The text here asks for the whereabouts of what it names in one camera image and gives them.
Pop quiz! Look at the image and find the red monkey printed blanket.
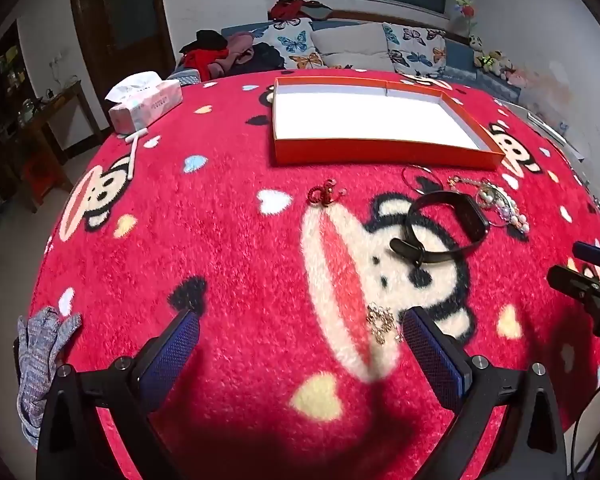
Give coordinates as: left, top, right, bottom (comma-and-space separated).
30, 67, 600, 480

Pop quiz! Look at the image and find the pile of clothes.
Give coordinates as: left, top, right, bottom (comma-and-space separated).
180, 30, 253, 81

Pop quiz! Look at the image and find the red cloth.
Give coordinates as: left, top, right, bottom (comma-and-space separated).
270, 0, 331, 23

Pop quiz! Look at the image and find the black bag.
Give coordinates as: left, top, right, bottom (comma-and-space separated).
240, 42, 286, 72

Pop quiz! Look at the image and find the pile of plush toys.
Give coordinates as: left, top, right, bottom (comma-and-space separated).
470, 35, 516, 78

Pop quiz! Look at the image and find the blue sofa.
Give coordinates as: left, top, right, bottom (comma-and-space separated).
172, 15, 523, 106

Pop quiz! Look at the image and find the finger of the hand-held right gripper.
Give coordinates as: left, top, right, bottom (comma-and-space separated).
572, 241, 600, 273
547, 266, 600, 301

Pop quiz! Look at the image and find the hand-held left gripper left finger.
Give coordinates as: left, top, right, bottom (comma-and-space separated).
35, 308, 202, 480

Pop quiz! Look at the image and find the black smart band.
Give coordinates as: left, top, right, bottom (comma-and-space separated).
390, 191, 491, 267

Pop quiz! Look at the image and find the gold chain bracelet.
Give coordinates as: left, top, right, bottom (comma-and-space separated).
366, 302, 406, 345

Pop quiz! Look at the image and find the wooden side table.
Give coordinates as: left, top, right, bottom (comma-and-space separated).
22, 80, 103, 211

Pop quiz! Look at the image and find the beige bead bracelet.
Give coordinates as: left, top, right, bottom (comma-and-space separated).
447, 175, 481, 192

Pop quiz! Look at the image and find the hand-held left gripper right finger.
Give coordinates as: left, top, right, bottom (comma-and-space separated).
402, 306, 568, 480

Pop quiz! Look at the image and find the colourful toy flower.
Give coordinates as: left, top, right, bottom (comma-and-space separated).
452, 0, 480, 36

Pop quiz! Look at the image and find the colourful bead bracelet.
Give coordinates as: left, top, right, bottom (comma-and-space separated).
475, 182, 530, 235

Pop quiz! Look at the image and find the silver bangle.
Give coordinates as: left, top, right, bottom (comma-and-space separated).
401, 164, 449, 194

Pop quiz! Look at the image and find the white pillow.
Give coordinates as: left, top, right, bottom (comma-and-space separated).
311, 23, 396, 72

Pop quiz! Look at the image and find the orange cardboard tray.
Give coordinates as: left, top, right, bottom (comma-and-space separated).
271, 77, 506, 170

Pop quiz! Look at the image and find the red charm bracelet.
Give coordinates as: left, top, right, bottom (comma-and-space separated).
307, 178, 347, 207

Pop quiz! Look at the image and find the grey knit glove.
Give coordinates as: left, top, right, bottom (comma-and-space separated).
16, 306, 83, 450

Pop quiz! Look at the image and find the dark wooden door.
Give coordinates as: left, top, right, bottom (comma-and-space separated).
68, 0, 176, 116

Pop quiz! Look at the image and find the pink tissue pack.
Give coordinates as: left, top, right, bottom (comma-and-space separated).
105, 72, 183, 135

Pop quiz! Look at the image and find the butterfly print pillow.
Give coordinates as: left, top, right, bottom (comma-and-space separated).
382, 22, 448, 80
267, 17, 326, 70

